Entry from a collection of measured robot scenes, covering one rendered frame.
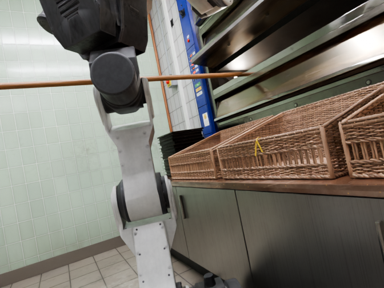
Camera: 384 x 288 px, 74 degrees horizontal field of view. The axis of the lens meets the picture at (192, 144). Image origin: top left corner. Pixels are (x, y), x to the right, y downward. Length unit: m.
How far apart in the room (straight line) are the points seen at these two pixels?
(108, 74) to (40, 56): 2.11
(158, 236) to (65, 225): 1.78
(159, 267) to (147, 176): 0.27
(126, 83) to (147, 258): 0.52
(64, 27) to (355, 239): 0.97
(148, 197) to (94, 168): 1.78
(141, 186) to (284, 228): 0.48
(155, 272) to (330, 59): 1.15
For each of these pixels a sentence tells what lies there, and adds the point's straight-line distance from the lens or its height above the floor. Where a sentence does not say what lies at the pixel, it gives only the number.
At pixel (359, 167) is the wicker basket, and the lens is 0.79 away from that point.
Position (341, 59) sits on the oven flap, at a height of 1.00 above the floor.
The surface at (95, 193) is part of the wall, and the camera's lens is 2.58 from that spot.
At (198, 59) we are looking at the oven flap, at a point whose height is 1.39.
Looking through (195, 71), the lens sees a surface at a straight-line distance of 2.22.
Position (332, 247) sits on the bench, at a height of 0.41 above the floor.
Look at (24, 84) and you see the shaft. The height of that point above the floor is 1.18.
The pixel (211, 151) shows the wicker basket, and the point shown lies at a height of 0.72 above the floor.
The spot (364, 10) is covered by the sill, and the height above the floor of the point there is 1.15.
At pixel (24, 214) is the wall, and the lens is 2.58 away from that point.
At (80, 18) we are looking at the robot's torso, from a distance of 0.85.
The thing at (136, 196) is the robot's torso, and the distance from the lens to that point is 0.83.
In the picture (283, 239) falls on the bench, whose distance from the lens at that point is 0.96.
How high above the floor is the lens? 0.73
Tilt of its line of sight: 2 degrees up
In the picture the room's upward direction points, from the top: 11 degrees counter-clockwise
